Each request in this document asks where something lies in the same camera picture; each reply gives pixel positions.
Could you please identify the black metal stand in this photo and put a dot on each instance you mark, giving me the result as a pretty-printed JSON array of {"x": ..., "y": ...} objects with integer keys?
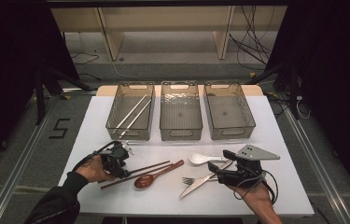
[
  {"x": 40, "y": 99},
  {"x": 293, "y": 93}
]

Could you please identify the dark curtain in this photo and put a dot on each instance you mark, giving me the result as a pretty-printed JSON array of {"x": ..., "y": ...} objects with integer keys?
[
  {"x": 7, "y": 62},
  {"x": 334, "y": 77}
]

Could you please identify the brown wooden spoon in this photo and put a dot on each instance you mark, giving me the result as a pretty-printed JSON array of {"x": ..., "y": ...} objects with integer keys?
[{"x": 144, "y": 181}]

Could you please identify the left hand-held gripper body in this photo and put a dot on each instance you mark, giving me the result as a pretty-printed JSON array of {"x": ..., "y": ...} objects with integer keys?
[{"x": 115, "y": 155}]

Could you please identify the clear grey plastic bin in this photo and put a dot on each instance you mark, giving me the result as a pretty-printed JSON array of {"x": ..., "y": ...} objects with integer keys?
[
  {"x": 227, "y": 113},
  {"x": 132, "y": 113},
  {"x": 180, "y": 113}
]

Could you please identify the person's left hand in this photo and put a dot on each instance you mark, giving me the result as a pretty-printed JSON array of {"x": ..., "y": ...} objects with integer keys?
[{"x": 93, "y": 171}]

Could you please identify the silver fork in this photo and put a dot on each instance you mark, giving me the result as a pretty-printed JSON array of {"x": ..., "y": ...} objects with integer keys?
[{"x": 189, "y": 180}]

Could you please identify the aluminium floor rail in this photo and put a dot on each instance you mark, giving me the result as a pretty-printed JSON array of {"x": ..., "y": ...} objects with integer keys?
[
  {"x": 319, "y": 168},
  {"x": 17, "y": 174}
]

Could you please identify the white table cover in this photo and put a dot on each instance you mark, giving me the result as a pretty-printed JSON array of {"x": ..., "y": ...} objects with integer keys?
[{"x": 169, "y": 199}]

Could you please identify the person's right hand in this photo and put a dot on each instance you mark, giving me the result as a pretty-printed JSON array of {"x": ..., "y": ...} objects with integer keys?
[{"x": 256, "y": 199}]

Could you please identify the white ceramic spoon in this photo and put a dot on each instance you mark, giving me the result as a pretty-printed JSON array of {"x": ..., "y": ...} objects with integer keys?
[{"x": 197, "y": 158}]

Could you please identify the light wooden desk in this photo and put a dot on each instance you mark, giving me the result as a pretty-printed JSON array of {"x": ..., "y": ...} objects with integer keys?
[{"x": 163, "y": 18}]

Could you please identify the white chopstick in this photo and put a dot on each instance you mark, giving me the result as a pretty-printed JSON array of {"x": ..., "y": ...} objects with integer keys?
[
  {"x": 135, "y": 118},
  {"x": 130, "y": 112}
]

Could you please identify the silver table knife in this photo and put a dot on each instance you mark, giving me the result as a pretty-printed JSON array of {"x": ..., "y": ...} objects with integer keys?
[{"x": 199, "y": 183}]

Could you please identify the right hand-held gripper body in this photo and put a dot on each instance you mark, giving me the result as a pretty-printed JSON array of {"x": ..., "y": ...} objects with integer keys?
[{"x": 256, "y": 152}]

